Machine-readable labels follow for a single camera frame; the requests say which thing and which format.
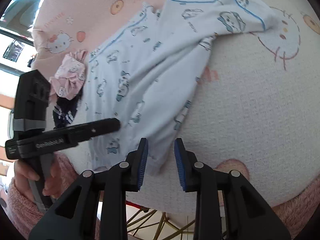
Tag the gray plush cushion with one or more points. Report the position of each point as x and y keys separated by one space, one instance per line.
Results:
x=20 y=15

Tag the person's left hand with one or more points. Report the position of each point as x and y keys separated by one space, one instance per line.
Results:
x=23 y=173

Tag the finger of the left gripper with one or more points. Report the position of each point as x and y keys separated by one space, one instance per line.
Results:
x=89 y=130

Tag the dark window frame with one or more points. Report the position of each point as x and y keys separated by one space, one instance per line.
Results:
x=17 y=52

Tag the pink cartoon pajama garment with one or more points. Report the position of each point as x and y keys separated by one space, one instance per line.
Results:
x=70 y=76

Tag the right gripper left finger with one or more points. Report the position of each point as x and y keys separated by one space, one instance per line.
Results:
x=94 y=206

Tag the navy striped garment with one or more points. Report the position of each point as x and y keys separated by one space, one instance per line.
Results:
x=65 y=110

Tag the light blue cartoon pajama pants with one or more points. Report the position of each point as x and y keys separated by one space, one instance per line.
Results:
x=146 y=74

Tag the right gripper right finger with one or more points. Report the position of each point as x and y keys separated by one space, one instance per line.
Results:
x=227 y=205

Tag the gold wire stool frame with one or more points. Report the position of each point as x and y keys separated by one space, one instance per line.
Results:
x=146 y=223

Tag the pink Hello Kitty blanket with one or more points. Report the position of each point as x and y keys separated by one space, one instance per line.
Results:
x=256 y=106

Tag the pink fuzzy right sleeve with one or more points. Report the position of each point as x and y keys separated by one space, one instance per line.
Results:
x=296 y=212

